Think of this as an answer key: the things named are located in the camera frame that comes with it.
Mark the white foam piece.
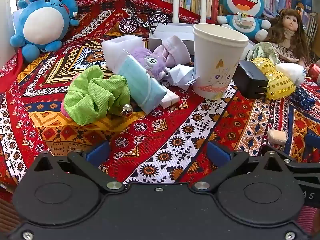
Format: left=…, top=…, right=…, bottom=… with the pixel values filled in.
left=101, top=35, right=144, bottom=74

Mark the green floral cloth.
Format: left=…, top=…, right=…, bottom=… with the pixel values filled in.
left=246, top=42, right=282, bottom=64

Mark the brown haired doll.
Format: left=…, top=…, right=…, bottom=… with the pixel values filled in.
left=265, top=8, right=312, bottom=67

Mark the light blue face mask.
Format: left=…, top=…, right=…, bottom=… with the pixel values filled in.
left=117, top=55, right=167, bottom=113

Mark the yellow sequin bow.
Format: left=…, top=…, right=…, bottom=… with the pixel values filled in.
left=249, top=57, right=296, bottom=100

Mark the blue white cat plush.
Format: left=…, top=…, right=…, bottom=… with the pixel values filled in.
left=217, top=0, right=272, bottom=42

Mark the green hair scrunchie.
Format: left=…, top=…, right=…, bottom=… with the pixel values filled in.
left=64, top=65, right=131, bottom=125

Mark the beige sponge piece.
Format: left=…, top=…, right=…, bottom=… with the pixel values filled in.
left=266, top=129, right=288, bottom=145

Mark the silver metal ball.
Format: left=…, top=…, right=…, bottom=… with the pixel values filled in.
left=121, top=104, right=133, bottom=117

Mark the white fluffy pompom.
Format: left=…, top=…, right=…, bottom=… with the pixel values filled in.
left=275, top=62, right=307, bottom=85

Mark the white cardboard box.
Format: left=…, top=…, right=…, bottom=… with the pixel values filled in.
left=149, top=22, right=200, bottom=49

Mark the blue round plush toy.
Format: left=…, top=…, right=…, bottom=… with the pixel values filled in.
left=10, top=0, right=80, bottom=62

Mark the navy blue patterned cloth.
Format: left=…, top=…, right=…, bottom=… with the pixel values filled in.
left=291, top=86, right=316, bottom=111

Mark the red can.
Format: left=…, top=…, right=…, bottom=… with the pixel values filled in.
left=308, top=62, right=320, bottom=83

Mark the black power adapter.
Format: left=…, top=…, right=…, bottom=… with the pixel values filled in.
left=232, top=60, right=269, bottom=99

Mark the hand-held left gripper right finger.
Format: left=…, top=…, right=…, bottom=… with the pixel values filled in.
left=191, top=141, right=295, bottom=193

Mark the small white packet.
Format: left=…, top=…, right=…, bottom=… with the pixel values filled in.
left=160, top=87, right=180, bottom=108

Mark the white pipe rack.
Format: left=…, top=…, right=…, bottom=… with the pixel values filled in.
left=171, top=0, right=207, bottom=25

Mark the white paper cup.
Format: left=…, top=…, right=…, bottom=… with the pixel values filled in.
left=192, top=23, right=249, bottom=99

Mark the crumpled white paper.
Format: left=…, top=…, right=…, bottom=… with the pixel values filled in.
left=168, top=64, right=198, bottom=90

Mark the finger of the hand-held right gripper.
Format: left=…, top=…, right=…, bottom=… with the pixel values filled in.
left=285, top=155, right=320, bottom=175

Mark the miniature metal bicycle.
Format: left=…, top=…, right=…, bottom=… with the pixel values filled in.
left=119, top=11, right=168, bottom=34

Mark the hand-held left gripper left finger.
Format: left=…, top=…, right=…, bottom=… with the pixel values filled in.
left=30, top=140, right=125, bottom=193

